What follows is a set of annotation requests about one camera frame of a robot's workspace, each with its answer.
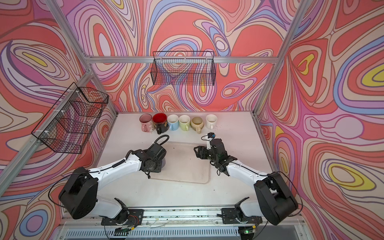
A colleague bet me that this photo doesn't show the beige ceramic teapot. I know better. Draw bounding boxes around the beige ceramic teapot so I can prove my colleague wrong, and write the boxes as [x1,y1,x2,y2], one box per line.
[191,117,204,134]

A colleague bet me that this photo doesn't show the white mug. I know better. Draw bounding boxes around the white mug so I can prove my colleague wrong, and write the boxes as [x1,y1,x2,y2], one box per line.
[206,114,218,130]

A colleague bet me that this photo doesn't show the green mug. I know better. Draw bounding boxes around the green mug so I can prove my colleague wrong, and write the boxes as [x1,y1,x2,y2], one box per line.
[179,115,191,132]

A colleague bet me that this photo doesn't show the black skull mug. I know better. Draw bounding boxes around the black skull mug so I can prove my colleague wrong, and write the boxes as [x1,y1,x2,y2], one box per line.
[153,113,169,135]

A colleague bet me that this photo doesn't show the pink mug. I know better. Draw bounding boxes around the pink mug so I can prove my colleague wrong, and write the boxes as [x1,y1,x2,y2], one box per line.
[139,114,154,133]

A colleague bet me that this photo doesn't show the light blue mug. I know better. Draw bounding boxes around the light blue mug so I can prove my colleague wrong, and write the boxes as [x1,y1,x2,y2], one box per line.
[167,114,179,131]

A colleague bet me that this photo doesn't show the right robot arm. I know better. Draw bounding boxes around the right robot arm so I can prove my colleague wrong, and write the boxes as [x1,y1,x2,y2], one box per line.
[194,137,299,226]

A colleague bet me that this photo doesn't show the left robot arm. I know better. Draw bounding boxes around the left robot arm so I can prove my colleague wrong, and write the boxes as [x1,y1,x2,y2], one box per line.
[54,139,167,225]

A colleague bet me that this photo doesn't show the beige plastic tray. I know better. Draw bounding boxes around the beige plastic tray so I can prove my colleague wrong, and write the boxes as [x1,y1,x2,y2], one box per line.
[151,142,211,184]

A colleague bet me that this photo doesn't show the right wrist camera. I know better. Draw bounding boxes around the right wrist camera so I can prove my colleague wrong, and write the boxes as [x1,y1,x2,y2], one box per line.
[202,132,216,150]

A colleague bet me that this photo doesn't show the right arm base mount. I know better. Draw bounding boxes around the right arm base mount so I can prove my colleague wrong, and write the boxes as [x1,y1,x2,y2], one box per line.
[217,208,263,226]

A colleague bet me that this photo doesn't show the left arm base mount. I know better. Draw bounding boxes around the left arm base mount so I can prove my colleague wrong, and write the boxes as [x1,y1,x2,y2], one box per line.
[101,209,144,227]

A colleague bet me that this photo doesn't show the aluminium front rail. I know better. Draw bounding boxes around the aluminium front rail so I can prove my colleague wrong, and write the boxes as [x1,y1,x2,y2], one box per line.
[59,205,307,228]

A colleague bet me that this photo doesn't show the black wire basket back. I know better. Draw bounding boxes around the black wire basket back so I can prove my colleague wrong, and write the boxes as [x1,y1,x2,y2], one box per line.
[151,51,216,86]

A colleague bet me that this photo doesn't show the black wire basket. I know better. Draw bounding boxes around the black wire basket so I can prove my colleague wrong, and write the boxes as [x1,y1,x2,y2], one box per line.
[151,51,216,86]
[31,83,109,154]

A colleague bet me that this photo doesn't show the black wire basket left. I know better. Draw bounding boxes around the black wire basket left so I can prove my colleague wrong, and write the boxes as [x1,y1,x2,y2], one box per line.
[31,83,109,154]

